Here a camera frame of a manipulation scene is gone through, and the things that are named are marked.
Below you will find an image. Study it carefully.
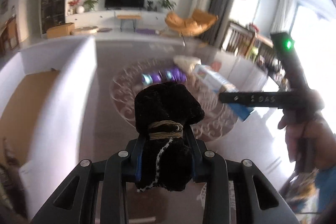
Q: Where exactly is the cluttered wooden side table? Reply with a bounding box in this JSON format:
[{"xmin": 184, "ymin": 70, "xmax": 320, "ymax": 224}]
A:
[{"xmin": 247, "ymin": 25, "xmax": 292, "ymax": 93}]

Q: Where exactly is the white storage box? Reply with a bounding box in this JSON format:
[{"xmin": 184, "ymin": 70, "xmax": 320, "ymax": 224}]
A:
[{"xmin": 0, "ymin": 36, "xmax": 97, "ymax": 188}]

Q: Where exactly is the round beige floor cushion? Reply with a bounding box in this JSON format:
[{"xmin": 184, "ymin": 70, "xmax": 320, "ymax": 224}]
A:
[{"xmin": 71, "ymin": 27, "xmax": 98, "ymax": 35}]

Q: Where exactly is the brown wooden cabinet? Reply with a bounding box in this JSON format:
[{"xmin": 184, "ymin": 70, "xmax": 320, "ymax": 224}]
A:
[{"xmin": 0, "ymin": 13, "xmax": 17, "ymax": 54}]

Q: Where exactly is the orange lounge chair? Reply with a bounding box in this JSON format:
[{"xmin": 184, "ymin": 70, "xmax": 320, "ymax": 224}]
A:
[{"xmin": 165, "ymin": 9, "xmax": 218, "ymax": 38}]

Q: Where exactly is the black fuzzy cloth bundle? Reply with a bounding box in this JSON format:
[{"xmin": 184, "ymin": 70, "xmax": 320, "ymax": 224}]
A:
[{"xmin": 134, "ymin": 84, "xmax": 205, "ymax": 193}]

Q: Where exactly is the dark patterned desktop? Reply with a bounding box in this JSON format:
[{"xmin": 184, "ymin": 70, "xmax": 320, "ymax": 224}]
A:
[{"xmin": 79, "ymin": 38, "xmax": 302, "ymax": 224}]

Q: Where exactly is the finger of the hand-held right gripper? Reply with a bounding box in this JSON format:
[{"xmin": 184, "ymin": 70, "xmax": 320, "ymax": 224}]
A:
[{"xmin": 219, "ymin": 92, "xmax": 237, "ymax": 105}]

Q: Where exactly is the blue printed clothing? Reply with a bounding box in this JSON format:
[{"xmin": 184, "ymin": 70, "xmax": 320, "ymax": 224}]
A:
[{"xmin": 280, "ymin": 166, "xmax": 336, "ymax": 216}]

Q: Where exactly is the white sheer curtain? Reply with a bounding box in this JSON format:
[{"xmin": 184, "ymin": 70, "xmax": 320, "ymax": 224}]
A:
[{"xmin": 270, "ymin": 0, "xmax": 298, "ymax": 35}]

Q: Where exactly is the white lace doily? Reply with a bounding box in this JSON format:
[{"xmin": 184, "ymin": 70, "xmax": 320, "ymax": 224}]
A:
[{"xmin": 197, "ymin": 182, "xmax": 237, "ymax": 214}]

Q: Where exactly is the dark wooden chair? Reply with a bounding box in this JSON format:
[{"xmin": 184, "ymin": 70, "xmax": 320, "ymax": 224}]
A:
[{"xmin": 222, "ymin": 21, "xmax": 256, "ymax": 56}]

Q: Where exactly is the person's right hand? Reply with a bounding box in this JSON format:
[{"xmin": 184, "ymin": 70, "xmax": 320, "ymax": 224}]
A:
[{"xmin": 278, "ymin": 90, "xmax": 336, "ymax": 170}]

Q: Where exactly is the small wooden bench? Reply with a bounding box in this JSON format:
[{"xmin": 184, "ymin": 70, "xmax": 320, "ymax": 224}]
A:
[{"xmin": 117, "ymin": 15, "xmax": 142, "ymax": 31}]

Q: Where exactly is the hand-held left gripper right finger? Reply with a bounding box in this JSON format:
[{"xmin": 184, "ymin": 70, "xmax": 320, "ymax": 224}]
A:
[{"xmin": 184, "ymin": 131, "xmax": 300, "ymax": 224}]

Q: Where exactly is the purple packet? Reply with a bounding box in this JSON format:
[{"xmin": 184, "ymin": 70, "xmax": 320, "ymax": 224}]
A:
[
  {"xmin": 142, "ymin": 72, "xmax": 163, "ymax": 84},
  {"xmin": 165, "ymin": 68, "xmax": 187, "ymax": 82}
]

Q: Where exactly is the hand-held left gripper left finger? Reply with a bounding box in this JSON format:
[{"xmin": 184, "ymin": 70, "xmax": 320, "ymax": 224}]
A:
[{"xmin": 31, "ymin": 132, "xmax": 144, "ymax": 224}]

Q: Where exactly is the blue and white carton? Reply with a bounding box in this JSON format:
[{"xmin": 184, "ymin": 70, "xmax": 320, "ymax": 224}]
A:
[{"xmin": 192, "ymin": 64, "xmax": 255, "ymax": 122}]

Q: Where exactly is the beige wrapped bundle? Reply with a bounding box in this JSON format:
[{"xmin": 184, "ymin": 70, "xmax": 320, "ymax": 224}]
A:
[{"xmin": 173, "ymin": 55, "xmax": 201, "ymax": 73}]

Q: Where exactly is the large green potted plant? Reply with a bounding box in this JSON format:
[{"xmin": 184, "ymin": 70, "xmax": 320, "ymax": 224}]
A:
[{"xmin": 158, "ymin": 0, "xmax": 177, "ymax": 10}]

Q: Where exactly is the red flower bouquet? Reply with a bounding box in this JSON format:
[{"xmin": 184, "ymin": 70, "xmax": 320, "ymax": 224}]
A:
[{"xmin": 68, "ymin": 0, "xmax": 81, "ymax": 14}]

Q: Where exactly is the white television cabinet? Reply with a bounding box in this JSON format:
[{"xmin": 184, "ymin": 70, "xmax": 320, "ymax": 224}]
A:
[{"xmin": 65, "ymin": 9, "xmax": 171, "ymax": 30}]

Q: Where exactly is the cardboard box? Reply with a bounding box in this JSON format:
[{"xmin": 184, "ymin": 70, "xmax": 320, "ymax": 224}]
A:
[{"xmin": 46, "ymin": 22, "xmax": 75, "ymax": 39}]

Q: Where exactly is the leafy green potted plant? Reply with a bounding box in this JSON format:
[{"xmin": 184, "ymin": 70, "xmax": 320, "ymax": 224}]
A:
[{"xmin": 83, "ymin": 0, "xmax": 100, "ymax": 12}]

